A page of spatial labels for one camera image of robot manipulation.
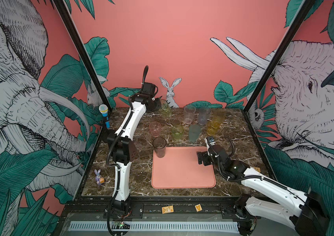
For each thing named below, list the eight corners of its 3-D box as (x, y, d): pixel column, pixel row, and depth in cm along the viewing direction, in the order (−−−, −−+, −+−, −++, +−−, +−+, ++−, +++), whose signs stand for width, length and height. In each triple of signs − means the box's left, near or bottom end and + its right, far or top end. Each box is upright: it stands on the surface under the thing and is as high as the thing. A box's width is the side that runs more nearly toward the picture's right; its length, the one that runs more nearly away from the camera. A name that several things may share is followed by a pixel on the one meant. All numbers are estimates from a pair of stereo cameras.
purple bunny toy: (99, 186, 83) (97, 184, 81) (95, 172, 89) (92, 170, 86) (105, 182, 85) (103, 180, 82) (100, 169, 90) (98, 167, 87)
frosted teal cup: (189, 142, 103) (190, 138, 99) (188, 128, 111) (188, 124, 108) (201, 142, 103) (203, 138, 100) (199, 128, 112) (200, 124, 108)
